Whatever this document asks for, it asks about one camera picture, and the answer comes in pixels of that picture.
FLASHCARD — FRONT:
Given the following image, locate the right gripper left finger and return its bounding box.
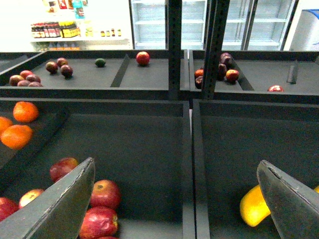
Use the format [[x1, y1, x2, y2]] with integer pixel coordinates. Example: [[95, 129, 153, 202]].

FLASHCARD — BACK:
[[0, 157, 95, 239]]

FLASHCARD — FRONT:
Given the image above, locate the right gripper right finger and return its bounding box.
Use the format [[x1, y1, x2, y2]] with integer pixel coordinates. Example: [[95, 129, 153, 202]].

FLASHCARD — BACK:
[[257, 160, 319, 239]]

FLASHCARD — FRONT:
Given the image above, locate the yellow mango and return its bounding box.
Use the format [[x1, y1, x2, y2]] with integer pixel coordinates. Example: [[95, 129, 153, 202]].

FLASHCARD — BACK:
[[239, 185, 271, 227]]

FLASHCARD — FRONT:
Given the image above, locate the green avocado on shelf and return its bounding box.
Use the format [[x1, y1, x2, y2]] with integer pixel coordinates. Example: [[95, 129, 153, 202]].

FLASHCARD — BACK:
[[95, 58, 106, 68]]

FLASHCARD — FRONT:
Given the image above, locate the pale red apple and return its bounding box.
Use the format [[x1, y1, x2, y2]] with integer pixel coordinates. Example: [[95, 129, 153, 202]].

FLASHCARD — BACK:
[[18, 189, 45, 209]]

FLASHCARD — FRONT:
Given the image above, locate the red apple front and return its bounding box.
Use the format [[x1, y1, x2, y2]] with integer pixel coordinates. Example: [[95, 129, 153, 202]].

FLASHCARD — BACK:
[[79, 207, 119, 239]]

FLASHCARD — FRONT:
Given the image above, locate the red apple back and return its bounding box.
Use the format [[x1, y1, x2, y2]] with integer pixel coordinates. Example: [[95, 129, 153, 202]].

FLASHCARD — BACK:
[[49, 157, 79, 183]]

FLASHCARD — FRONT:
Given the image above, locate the red apple left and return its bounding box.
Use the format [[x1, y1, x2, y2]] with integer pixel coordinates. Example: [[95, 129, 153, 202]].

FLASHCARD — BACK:
[[0, 197, 19, 221]]

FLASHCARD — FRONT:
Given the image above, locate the red apple middle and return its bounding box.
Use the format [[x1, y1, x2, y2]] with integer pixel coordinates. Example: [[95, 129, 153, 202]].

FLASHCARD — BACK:
[[90, 179, 121, 210]]

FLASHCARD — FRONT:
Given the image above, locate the orange lower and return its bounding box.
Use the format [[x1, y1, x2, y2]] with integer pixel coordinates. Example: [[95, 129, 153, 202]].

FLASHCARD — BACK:
[[0, 124, 33, 150]]

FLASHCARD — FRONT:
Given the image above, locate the orange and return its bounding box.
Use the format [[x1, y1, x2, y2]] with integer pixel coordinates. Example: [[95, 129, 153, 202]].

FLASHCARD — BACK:
[[13, 101, 39, 123], [0, 124, 33, 150]]

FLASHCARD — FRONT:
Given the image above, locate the lower right black tray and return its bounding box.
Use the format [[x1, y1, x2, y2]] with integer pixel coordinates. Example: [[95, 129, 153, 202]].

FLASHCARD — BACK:
[[192, 100, 319, 239]]

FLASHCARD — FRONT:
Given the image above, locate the black tray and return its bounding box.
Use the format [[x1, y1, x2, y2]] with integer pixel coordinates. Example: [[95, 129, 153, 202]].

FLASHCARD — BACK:
[[189, 50, 319, 105], [192, 100, 319, 239], [0, 99, 195, 239], [0, 50, 189, 100]]

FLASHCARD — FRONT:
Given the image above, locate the orange left edge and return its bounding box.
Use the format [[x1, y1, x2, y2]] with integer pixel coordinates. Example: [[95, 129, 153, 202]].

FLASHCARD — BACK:
[[0, 117, 13, 135]]

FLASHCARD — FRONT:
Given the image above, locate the orange top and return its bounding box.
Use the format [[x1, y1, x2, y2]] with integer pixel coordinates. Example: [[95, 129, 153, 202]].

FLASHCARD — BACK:
[[13, 101, 39, 123]]

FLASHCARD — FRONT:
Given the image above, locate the lower left black tray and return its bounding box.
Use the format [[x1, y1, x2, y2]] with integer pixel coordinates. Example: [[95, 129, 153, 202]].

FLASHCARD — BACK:
[[0, 99, 195, 239]]

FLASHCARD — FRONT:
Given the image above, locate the upper right black tray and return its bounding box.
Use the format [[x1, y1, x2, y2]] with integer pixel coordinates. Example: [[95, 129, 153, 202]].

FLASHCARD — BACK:
[[189, 50, 319, 105]]

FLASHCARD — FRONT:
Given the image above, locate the upper left black tray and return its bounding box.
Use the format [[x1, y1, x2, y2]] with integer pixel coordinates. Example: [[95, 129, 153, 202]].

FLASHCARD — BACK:
[[0, 50, 189, 100]]

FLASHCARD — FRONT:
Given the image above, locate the red apple upper shelf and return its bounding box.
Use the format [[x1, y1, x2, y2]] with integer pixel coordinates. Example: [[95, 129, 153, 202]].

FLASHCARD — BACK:
[[136, 51, 150, 66]]

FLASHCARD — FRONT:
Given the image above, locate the white shelf with bottles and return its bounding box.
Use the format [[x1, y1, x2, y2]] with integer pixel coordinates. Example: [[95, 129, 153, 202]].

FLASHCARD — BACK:
[[29, 0, 133, 50]]

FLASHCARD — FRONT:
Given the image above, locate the glass door refrigerator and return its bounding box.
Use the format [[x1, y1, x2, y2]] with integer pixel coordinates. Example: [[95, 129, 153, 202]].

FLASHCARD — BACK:
[[129, 0, 298, 51]]

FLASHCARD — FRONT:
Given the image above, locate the black shelf post right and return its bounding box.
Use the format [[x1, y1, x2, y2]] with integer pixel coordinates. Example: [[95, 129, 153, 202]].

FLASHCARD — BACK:
[[201, 0, 230, 100]]

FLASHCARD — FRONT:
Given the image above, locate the black shelf post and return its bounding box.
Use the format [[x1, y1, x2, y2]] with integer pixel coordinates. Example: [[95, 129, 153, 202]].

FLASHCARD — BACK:
[[201, 0, 230, 100], [165, 0, 182, 100]]

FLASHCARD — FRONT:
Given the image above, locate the black shelf post left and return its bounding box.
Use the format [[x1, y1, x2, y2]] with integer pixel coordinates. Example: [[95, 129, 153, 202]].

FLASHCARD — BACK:
[[165, 0, 182, 100]]

